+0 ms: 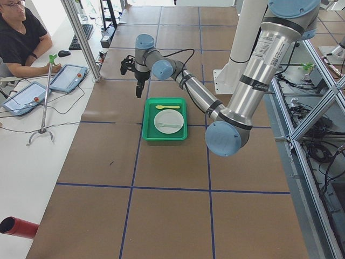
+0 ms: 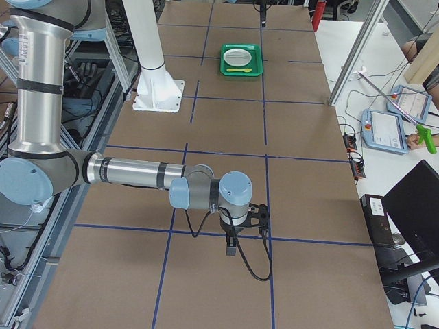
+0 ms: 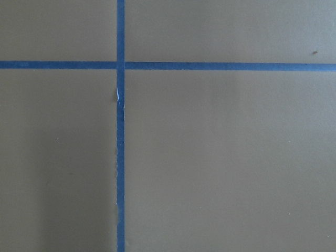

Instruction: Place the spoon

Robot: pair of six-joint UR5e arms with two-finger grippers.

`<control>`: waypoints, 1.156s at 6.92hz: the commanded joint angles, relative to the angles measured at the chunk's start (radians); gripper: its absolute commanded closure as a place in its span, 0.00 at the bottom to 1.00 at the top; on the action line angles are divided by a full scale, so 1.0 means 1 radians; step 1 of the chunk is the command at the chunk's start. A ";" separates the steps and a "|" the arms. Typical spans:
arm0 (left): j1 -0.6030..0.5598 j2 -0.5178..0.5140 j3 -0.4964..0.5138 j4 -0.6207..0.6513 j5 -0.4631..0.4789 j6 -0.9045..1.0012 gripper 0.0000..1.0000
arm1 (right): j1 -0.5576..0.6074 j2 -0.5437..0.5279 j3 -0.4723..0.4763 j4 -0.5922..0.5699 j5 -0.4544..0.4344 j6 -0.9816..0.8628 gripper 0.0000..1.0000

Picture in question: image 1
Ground aluminium frame column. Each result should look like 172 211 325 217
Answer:
61 0 101 82

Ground black computer mouse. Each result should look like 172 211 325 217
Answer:
58 50 71 57

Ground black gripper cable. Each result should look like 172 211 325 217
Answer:
161 48 196 71

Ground pale green plastic fork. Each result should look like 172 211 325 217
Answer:
156 122 183 128

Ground blue teach pendant near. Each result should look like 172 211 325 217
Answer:
1 81 46 116

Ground aluminium frame rail right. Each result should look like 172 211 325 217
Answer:
271 40 344 258

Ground yellow plastic spoon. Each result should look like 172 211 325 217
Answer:
155 105 180 110

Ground green plastic tray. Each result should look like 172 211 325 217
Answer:
142 97 188 141

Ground metal stand green clip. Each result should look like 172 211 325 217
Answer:
26 54 57 147

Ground blue teach pendant far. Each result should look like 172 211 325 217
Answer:
50 64 88 93

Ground red cylinder tube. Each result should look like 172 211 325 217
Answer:
1 216 39 240

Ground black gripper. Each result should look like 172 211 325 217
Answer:
120 55 150 98

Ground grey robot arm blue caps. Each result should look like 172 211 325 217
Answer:
120 1 320 156

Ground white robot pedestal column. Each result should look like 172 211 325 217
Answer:
228 0 267 72

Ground blue teach pendant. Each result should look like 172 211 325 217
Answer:
1 81 46 116
50 64 88 93

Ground black keyboard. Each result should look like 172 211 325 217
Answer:
68 24 94 51

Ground white round plate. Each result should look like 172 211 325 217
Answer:
154 109 184 134

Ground seated man black shirt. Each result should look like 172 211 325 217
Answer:
1 1 53 78

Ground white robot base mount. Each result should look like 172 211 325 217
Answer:
213 68 239 94

